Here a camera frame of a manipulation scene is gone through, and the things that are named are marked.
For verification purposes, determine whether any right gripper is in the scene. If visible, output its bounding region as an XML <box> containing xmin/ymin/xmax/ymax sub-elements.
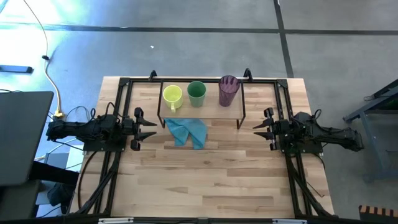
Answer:
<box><xmin>252</xmin><ymin>107</ymin><xmax>292</xmax><ymax>152</ymax></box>

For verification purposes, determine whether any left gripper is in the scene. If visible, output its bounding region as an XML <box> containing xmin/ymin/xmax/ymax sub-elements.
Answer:
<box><xmin>122</xmin><ymin>107</ymin><xmax>158</xmax><ymax>152</ymax></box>

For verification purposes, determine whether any yellow mug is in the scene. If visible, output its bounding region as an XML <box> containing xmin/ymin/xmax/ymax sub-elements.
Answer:
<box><xmin>162</xmin><ymin>84</ymin><xmax>184</xmax><ymax>113</ymax></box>

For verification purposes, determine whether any purple ribbed tumbler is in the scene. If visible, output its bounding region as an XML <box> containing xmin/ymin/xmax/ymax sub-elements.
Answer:
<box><xmin>218</xmin><ymin>75</ymin><xmax>241</xmax><ymax>108</ymax></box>

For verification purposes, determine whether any green plastic cup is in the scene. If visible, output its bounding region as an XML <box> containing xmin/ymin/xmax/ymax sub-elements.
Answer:
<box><xmin>187</xmin><ymin>80</ymin><xmax>207</xmax><ymax>108</ymax></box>

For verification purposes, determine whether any teal cloth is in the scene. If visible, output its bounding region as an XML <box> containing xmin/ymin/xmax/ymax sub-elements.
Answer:
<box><xmin>164</xmin><ymin>117</ymin><xmax>208</xmax><ymax>151</ymax></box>

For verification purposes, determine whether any white power box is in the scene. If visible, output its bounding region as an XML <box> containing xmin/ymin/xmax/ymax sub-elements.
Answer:
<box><xmin>34</xmin><ymin>138</ymin><xmax>85</xmax><ymax>166</ymax></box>

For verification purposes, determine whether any short black floor tape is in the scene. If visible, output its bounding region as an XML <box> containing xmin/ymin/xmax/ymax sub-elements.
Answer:
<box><xmin>272</xmin><ymin>0</ymin><xmax>295</xmax><ymax>78</ymax></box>

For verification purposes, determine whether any grey metal cart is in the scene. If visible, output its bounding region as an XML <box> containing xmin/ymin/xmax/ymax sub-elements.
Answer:
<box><xmin>343</xmin><ymin>79</ymin><xmax>398</xmax><ymax>184</ymax></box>

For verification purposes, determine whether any grey monitor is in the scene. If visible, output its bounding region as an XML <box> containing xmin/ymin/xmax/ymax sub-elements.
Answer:
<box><xmin>0</xmin><ymin>90</ymin><xmax>55</xmax><ymax>187</ymax></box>

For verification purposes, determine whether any orange black striped object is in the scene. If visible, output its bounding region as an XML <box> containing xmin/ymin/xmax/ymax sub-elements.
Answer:
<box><xmin>358</xmin><ymin>204</ymin><xmax>398</xmax><ymax>224</ymax></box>

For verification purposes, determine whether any black flat bar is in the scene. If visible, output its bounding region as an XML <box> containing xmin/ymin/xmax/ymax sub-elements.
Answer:
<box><xmin>0</xmin><ymin>64</ymin><xmax>34</xmax><ymax>75</ymax></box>

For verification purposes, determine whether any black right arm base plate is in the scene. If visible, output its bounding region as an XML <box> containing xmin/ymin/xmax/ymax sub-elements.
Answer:
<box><xmin>279</xmin><ymin>136</ymin><xmax>324</xmax><ymax>156</ymax></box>

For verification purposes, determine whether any black metal rig frame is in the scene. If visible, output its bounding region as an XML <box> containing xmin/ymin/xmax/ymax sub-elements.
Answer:
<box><xmin>70</xmin><ymin>76</ymin><xmax>335</xmax><ymax>224</ymax></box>

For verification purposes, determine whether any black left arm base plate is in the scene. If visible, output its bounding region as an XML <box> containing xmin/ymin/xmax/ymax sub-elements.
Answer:
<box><xmin>82</xmin><ymin>136</ymin><xmax>128</xmax><ymax>153</ymax></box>

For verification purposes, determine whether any wooden shelf with black frame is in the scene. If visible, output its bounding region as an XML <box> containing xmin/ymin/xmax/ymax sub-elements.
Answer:
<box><xmin>157</xmin><ymin>79</ymin><xmax>247</xmax><ymax>130</ymax></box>

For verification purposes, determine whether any yellow cable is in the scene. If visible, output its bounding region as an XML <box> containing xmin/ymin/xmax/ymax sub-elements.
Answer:
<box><xmin>23</xmin><ymin>0</ymin><xmax>65</xmax><ymax>121</ymax></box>

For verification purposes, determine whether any white bracket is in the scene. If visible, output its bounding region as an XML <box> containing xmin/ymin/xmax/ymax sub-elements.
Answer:
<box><xmin>98</xmin><ymin>217</ymin><xmax>134</xmax><ymax>224</ymax></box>
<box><xmin>272</xmin><ymin>218</ymin><xmax>308</xmax><ymax>224</ymax></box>

